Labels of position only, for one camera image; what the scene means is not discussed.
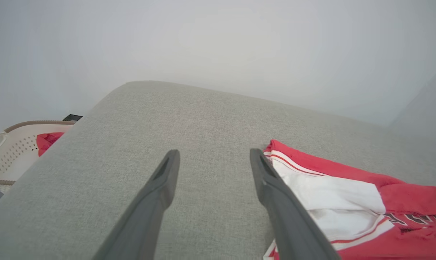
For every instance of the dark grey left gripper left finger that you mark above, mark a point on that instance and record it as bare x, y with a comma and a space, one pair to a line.
145, 216

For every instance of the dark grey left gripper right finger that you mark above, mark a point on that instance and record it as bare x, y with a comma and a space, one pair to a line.
288, 224

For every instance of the red and white jersey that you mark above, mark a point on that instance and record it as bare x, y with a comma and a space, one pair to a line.
348, 195

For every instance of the small black flat block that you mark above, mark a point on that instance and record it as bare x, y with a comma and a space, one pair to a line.
72, 117

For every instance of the red cloth in basket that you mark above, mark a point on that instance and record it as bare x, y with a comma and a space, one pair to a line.
46, 141

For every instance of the white perforated laundry basket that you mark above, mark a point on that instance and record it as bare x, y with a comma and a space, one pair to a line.
16, 151

